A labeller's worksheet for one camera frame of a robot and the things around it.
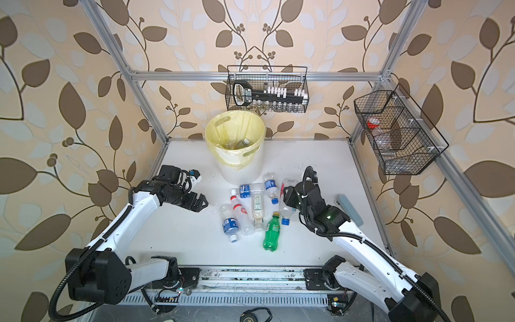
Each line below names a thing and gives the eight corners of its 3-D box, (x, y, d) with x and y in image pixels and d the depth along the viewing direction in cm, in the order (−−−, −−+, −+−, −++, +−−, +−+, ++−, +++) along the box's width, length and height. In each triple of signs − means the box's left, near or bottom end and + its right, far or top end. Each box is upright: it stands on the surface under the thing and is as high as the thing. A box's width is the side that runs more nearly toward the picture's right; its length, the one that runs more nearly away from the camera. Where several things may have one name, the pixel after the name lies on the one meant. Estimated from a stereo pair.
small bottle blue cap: (269, 205, 96) (269, 200, 92) (263, 179, 105) (263, 174, 101) (280, 203, 97) (281, 197, 93) (273, 178, 106) (273, 172, 102)
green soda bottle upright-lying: (262, 249, 82) (262, 246, 79) (269, 214, 92) (269, 210, 88) (277, 252, 82) (277, 249, 78) (282, 217, 91) (282, 212, 88)
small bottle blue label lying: (232, 198, 97) (230, 193, 93) (233, 189, 101) (232, 183, 97) (263, 198, 97) (263, 193, 93) (263, 189, 101) (263, 183, 97)
